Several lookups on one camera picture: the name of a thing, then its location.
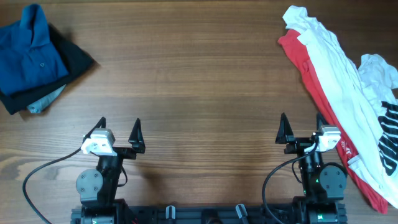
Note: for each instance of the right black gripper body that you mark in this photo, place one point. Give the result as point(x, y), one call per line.
point(311, 162)

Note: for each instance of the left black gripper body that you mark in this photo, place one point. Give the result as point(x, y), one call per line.
point(113, 162)

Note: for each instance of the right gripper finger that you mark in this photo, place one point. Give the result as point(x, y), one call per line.
point(285, 134)
point(321, 121)

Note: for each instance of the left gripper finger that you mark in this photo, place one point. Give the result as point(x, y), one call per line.
point(100, 124)
point(136, 138)

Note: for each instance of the white printed t-shirt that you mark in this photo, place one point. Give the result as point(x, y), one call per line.
point(361, 98)

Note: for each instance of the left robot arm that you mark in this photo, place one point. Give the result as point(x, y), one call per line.
point(97, 187)

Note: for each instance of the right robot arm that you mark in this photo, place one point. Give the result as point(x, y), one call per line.
point(323, 183)

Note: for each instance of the black folded shirt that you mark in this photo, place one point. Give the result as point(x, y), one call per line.
point(76, 61)

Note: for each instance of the grey folded shirt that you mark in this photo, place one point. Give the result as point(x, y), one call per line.
point(41, 104)

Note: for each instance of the red t-shirt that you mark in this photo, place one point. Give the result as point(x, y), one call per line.
point(298, 55)

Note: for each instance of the blue folded polo shirt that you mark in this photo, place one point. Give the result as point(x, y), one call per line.
point(28, 57)

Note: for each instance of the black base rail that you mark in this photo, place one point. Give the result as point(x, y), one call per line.
point(205, 214)

